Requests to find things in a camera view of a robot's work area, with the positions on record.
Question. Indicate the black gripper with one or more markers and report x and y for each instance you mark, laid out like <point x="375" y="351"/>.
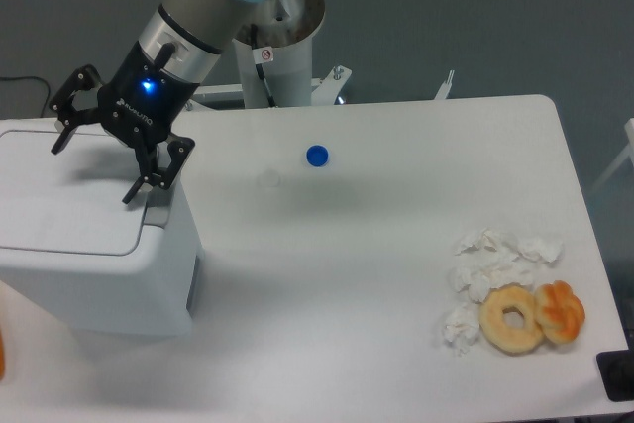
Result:
<point x="141" y="95"/>

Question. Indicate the white trash can lid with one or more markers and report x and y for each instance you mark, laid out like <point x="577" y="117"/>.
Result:
<point x="71" y="202"/>

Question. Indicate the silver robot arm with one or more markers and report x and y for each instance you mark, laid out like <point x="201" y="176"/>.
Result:
<point x="175" y="52"/>

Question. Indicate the white trash can body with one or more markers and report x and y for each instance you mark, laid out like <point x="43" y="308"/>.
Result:
<point x="146" y="291"/>

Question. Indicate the blue bottle cap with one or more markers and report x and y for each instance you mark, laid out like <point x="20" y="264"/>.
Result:
<point x="317" y="155"/>

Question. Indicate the orange object at left edge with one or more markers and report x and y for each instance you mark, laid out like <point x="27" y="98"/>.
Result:
<point x="2" y="357"/>

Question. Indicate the crumpled white tissue middle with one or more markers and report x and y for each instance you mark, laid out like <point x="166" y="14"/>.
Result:
<point x="488" y="259"/>

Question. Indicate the crumpled white tissue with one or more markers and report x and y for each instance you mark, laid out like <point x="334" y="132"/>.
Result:
<point x="461" y="328"/>
<point x="488" y="259"/>
<point x="542" y="250"/>

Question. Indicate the crumpled white tissue bottom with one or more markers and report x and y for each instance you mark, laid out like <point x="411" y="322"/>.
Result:
<point x="461" y="328"/>

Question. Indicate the crumpled white tissue top right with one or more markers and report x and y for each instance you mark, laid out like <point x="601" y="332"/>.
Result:
<point x="542" y="250"/>

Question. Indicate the orange twisted pastry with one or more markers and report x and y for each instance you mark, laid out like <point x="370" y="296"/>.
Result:
<point x="559" y="312"/>

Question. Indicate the black device at table edge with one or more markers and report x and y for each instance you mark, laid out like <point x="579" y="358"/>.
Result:
<point x="616" y="371"/>

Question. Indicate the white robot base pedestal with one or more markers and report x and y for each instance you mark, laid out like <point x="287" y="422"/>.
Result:
<point x="274" y="53"/>

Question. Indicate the white bracket behind table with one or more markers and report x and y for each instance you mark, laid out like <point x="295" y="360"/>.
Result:
<point x="325" y="91"/>

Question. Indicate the plain ring donut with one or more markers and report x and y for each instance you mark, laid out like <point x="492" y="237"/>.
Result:
<point x="507" y="320"/>

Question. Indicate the white frame at right edge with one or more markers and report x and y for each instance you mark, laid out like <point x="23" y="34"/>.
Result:
<point x="625" y="155"/>

